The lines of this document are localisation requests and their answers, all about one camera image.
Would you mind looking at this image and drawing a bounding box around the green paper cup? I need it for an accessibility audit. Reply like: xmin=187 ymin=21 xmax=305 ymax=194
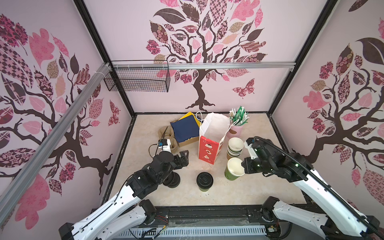
xmin=198 ymin=185 xmax=212 ymax=192
xmin=225 ymin=158 xmax=245 ymax=181

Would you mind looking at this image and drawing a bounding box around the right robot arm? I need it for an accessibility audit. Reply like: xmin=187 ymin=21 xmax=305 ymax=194
xmin=241 ymin=137 xmax=384 ymax=240

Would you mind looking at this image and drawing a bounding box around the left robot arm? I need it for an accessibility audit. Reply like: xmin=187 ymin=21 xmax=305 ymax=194
xmin=59 ymin=151 xmax=189 ymax=240

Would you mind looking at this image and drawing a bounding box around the stack of black lids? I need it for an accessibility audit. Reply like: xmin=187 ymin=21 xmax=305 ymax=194
xmin=163 ymin=172 xmax=181 ymax=189

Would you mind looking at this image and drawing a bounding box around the navy napkin stack box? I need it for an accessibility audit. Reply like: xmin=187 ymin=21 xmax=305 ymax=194
xmin=171 ymin=112 xmax=201 ymax=147

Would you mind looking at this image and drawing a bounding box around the stack of paper cups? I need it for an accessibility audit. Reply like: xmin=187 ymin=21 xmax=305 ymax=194
xmin=227 ymin=138 xmax=244 ymax=160

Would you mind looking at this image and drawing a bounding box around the pink straw holder cup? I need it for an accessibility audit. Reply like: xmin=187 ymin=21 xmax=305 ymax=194
xmin=226 ymin=125 xmax=243 ymax=139

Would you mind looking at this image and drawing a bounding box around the white red paper bag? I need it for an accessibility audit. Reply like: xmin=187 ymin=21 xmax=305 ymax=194
xmin=198 ymin=113 xmax=231 ymax=165

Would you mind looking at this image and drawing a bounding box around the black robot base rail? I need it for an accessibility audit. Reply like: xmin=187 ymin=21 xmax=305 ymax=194
xmin=98 ymin=203 xmax=328 ymax=240

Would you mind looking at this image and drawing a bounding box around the white cable duct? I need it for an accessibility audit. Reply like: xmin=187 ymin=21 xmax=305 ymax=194
xmin=114 ymin=226 xmax=267 ymax=240

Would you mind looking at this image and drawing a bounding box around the black wire basket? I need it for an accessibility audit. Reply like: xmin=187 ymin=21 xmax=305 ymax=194
xmin=104 ymin=60 xmax=171 ymax=93

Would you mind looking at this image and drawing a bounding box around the aluminium rail back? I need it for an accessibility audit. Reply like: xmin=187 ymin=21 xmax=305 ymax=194
xmin=112 ymin=61 xmax=296 ymax=70

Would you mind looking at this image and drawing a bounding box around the aluminium rail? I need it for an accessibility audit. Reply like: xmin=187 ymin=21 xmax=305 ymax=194
xmin=112 ymin=61 xmax=296 ymax=70
xmin=1 ymin=63 xmax=112 ymax=224

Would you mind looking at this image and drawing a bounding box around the aluminium rail left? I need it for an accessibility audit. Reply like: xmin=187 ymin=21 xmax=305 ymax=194
xmin=1 ymin=63 xmax=112 ymax=224

